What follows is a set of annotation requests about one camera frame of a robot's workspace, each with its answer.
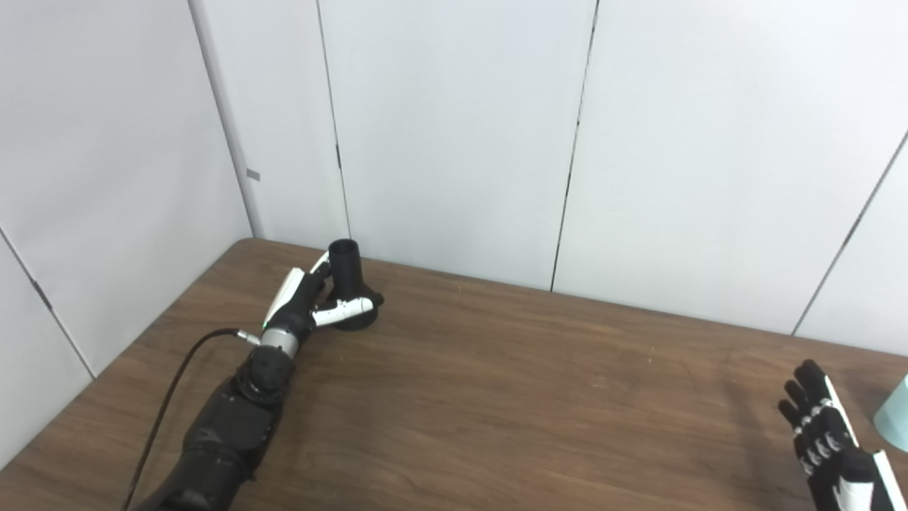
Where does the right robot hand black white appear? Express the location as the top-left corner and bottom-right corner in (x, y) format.
(777, 359), (908, 511)

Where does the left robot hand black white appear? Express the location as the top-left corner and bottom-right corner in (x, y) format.
(262, 250), (385, 340)

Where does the black flared nozzle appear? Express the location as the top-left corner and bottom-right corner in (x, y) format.
(328, 239), (385, 332)

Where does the light-blue hose piece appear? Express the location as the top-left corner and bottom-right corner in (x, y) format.
(873, 374), (908, 452)

